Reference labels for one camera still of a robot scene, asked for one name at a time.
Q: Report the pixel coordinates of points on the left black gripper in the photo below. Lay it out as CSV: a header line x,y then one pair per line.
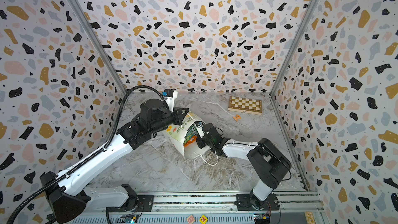
x,y
179,116

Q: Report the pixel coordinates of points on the white paper gift bag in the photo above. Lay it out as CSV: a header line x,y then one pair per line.
x,y
178,133

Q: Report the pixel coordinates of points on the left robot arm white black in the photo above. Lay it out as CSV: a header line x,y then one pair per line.
x,y
68,193

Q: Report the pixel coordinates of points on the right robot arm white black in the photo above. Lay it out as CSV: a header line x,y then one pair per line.
x,y
270,164

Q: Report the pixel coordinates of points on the orange snack packet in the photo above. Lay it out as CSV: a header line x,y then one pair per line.
x,y
190,140

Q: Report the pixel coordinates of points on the small orange plastic clip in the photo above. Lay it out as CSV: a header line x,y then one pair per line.
x,y
237,117

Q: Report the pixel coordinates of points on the wooden folding chess board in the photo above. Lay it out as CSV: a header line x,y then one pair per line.
x,y
245,105

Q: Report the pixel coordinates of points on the yellow number block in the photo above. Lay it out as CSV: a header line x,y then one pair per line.
x,y
203,219

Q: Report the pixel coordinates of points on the pink letter block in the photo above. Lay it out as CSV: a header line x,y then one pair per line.
x,y
191,219

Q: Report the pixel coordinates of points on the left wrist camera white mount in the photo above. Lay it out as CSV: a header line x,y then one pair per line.
x,y
170,96

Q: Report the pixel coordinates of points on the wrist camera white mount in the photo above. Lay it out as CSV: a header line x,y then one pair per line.
x,y
170,96
198,127

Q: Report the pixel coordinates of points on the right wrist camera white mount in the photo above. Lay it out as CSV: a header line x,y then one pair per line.
x,y
198,127

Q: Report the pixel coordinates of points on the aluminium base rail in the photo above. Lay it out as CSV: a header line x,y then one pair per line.
x,y
218,206

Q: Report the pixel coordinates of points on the wooden block on rail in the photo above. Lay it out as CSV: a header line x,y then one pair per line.
x,y
310,219

